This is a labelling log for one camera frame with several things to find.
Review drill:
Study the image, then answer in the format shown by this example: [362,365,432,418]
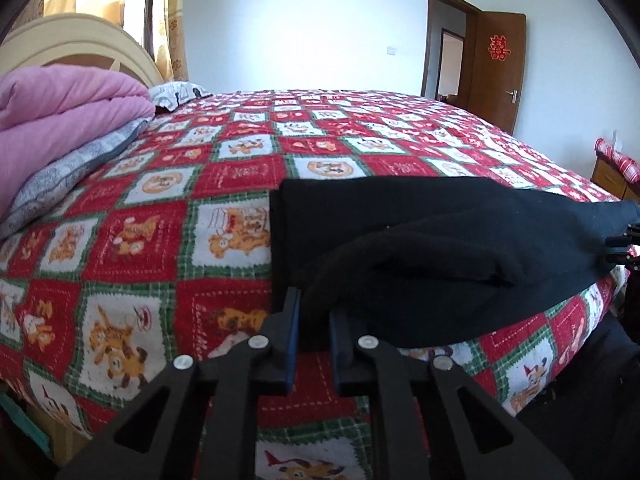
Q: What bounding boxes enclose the red checked cartoon bedspread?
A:
[0,89,633,480]

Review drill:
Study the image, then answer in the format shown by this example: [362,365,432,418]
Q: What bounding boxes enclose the brown wooden door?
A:
[461,10,528,135]

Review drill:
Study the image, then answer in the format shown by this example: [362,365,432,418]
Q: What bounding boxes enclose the grey patterned quilt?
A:
[0,116,156,241]

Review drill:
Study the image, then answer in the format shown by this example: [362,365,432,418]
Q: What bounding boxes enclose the pink folded blanket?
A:
[0,66,157,216]

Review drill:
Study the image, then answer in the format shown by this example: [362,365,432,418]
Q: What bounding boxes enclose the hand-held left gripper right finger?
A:
[329,307,576,480]

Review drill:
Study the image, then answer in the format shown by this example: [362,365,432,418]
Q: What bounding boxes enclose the cream wooden headboard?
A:
[0,14,164,89]

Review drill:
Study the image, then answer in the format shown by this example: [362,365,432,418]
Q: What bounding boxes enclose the red plaid cloth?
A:
[594,138,640,184]

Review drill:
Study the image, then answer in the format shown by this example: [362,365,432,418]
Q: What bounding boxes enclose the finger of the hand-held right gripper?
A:
[605,227,640,267]

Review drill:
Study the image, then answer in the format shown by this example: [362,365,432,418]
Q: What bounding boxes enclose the dark window frame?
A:
[143,0,162,57]

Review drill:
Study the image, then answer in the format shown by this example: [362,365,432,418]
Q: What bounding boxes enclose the black pants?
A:
[270,176,640,350]

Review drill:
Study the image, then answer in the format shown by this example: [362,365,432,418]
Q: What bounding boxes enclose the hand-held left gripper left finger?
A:
[55,287,303,480]

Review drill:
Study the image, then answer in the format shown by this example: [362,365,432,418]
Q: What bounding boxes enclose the white patterned pillow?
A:
[147,81,214,113]

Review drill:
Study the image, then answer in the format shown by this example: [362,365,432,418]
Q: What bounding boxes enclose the person's dark clothing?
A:
[517,260,640,480]

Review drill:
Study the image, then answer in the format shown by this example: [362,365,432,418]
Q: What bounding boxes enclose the wooden nightstand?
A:
[591,152,640,206]

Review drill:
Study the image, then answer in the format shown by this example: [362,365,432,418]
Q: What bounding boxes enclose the brown door frame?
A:
[420,0,484,109]

